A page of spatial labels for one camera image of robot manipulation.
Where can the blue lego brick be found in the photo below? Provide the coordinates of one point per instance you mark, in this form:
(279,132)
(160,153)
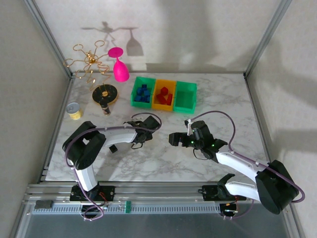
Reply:
(142,99)
(144,87)
(140,91)
(146,93)
(137,98)
(147,99)

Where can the red lego brick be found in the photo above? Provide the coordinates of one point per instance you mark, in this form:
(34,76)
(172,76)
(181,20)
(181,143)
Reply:
(159,95)
(169,102)
(162,99)
(164,89)
(169,96)

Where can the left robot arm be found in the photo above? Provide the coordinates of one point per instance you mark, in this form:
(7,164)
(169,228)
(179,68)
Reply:
(84,148)

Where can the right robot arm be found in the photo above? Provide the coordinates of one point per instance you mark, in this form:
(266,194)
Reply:
(275,188)

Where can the green plastic bin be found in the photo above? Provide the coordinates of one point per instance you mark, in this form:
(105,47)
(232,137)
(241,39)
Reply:
(184,96)
(141,104)

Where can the small brown spice bottle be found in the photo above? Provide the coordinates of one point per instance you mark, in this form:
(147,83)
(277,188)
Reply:
(107,109)

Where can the yellow plastic bin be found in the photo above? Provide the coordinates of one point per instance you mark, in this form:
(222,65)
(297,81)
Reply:
(162,107)

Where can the pink plastic wine glass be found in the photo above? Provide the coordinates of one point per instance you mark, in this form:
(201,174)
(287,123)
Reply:
(120,72)

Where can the small tin can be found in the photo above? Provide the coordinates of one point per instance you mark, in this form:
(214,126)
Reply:
(74,112)

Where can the green terminal connector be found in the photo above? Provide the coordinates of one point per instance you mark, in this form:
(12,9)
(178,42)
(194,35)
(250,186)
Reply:
(127,207)

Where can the small black block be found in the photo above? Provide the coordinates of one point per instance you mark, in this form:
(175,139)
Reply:
(44,204)

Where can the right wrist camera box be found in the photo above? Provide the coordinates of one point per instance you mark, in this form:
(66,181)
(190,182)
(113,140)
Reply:
(199,130)

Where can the wide aluminium base rail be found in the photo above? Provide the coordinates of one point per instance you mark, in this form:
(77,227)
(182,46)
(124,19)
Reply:
(161,193)

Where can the thin aluminium cross rail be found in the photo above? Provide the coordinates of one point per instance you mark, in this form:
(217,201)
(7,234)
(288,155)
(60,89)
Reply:
(173,72)

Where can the aluminium side rail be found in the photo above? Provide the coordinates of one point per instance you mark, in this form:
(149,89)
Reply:
(65,99)
(256,99)

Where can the aluminium frame post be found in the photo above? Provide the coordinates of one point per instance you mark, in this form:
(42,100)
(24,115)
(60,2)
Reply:
(267,37)
(49,37)

